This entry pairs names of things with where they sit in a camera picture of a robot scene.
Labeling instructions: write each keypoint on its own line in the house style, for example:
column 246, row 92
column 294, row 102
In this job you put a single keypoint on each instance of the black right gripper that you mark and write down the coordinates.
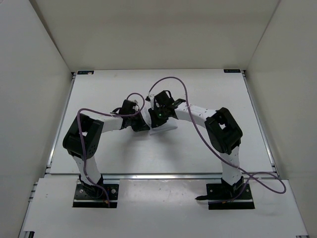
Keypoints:
column 155, row 122

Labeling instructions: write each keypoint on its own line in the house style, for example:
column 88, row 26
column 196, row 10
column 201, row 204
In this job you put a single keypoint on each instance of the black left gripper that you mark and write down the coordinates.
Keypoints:
column 141, row 125

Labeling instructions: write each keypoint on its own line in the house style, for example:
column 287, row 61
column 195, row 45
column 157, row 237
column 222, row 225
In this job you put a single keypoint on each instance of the white fabric skirt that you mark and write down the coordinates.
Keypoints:
column 169, row 125

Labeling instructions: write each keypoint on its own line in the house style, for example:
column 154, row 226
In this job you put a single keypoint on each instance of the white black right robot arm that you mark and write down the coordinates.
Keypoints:
column 223, row 131

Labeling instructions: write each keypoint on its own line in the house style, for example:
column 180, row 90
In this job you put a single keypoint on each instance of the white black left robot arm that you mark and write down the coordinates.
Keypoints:
column 82, row 140

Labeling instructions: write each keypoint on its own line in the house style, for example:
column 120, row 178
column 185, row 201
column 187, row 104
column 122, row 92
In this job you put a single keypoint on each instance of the blue label sticker left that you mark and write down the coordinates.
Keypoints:
column 85, row 72

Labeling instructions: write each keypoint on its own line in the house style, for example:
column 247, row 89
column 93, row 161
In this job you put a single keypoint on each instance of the blue label sticker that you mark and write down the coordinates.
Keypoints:
column 85, row 72
column 232, row 71

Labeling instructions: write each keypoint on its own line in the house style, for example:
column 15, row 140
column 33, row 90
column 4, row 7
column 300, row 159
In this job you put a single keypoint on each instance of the blue label sticker right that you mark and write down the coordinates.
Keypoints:
column 232, row 71

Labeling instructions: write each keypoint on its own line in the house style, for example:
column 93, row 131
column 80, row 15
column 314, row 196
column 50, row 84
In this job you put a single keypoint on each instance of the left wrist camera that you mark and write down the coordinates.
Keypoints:
column 128, row 108

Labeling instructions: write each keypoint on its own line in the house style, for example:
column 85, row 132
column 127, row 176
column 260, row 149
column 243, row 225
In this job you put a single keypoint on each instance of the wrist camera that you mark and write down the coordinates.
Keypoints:
column 128, row 108
column 164, row 100

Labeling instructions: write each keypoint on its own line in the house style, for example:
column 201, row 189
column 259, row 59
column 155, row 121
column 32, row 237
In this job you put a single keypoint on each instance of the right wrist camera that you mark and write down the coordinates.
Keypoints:
column 164, row 100

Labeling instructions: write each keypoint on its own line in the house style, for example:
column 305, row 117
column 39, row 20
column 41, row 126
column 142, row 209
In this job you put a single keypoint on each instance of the aluminium table edge rail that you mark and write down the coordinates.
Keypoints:
column 162, row 176

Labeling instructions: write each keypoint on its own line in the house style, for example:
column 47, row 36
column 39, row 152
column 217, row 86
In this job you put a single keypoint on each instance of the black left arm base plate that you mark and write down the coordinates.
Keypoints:
column 85, row 197

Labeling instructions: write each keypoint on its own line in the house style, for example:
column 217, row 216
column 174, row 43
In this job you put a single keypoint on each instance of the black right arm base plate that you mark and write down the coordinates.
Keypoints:
column 220, row 199

